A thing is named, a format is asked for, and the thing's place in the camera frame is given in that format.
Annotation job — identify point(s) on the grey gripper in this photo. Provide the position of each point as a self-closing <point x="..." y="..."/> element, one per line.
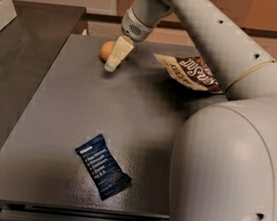
<point x="134" y="27"/>

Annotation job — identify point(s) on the orange fruit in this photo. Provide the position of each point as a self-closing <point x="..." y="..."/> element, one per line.
<point x="106" y="49"/>

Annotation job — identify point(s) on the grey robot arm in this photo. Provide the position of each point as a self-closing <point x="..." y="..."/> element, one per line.
<point x="224" y="161"/>

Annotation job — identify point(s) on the blue rxbar wrapper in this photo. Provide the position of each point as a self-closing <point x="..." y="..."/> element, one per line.
<point x="102" y="167"/>

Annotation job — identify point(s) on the brown white snack bag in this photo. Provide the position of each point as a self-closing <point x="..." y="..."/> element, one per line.
<point x="192" y="72"/>

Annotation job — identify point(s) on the dark side counter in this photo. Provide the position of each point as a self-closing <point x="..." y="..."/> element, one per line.
<point x="28" y="47"/>

